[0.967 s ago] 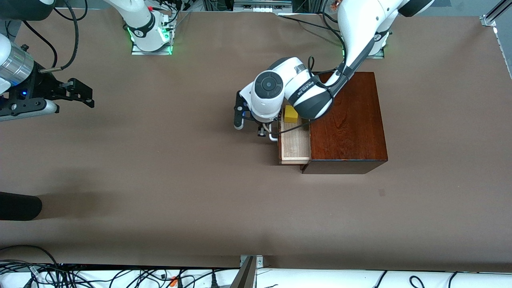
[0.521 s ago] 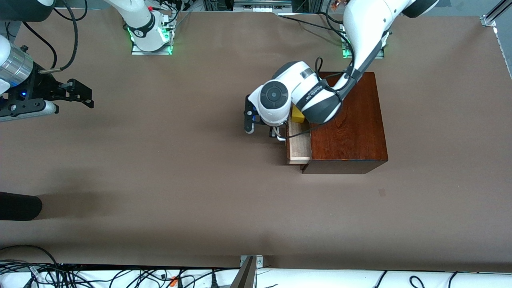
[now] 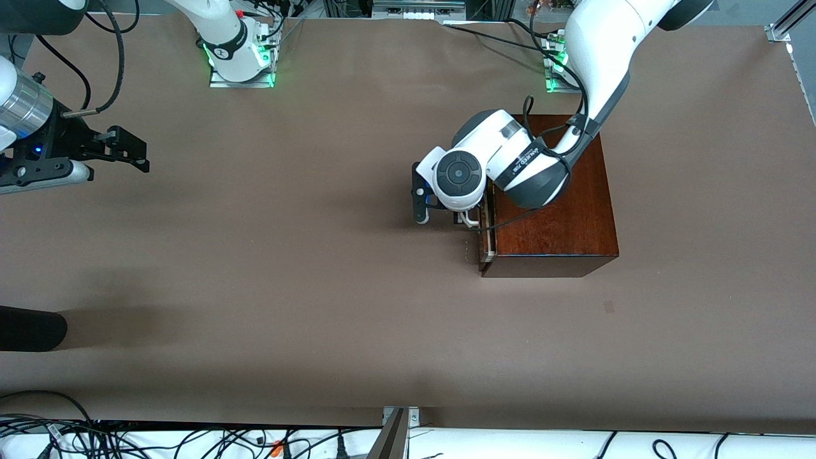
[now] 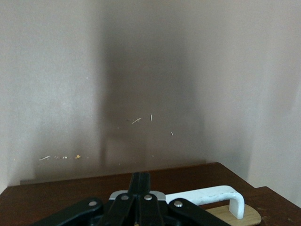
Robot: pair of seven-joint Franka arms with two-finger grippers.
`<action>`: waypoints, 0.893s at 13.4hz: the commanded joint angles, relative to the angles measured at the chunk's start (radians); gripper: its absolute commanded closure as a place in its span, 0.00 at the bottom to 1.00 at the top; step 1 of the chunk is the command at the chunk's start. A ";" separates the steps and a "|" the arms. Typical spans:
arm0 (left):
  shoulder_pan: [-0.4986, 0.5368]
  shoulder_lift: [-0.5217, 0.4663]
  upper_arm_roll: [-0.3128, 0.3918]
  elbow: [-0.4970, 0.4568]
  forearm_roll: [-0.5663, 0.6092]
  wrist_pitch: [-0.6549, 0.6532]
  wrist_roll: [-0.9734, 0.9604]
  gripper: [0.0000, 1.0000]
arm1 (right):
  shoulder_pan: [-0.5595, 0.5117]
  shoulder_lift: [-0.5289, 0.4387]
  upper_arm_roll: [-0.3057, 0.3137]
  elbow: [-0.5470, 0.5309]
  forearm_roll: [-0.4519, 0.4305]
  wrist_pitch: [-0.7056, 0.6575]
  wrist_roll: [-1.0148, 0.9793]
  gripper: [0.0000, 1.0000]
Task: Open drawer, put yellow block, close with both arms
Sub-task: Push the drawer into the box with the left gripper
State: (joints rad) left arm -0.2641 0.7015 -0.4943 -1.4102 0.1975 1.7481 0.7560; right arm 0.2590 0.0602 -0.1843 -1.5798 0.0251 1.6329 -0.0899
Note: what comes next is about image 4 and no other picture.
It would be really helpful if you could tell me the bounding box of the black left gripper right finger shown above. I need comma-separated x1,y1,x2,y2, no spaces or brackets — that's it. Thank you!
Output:
136,173,226,226

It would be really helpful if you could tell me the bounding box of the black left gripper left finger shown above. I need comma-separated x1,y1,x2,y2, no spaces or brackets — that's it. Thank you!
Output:
30,173,141,226

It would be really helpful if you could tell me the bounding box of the white drawer handle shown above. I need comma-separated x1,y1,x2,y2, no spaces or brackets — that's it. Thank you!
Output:
166,185,246,219

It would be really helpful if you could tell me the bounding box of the wooden drawer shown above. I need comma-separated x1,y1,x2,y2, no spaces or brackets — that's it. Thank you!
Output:
0,162,301,226

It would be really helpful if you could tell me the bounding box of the dark brown wooden cabinet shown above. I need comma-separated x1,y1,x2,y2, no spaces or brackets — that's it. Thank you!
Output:
255,186,301,223

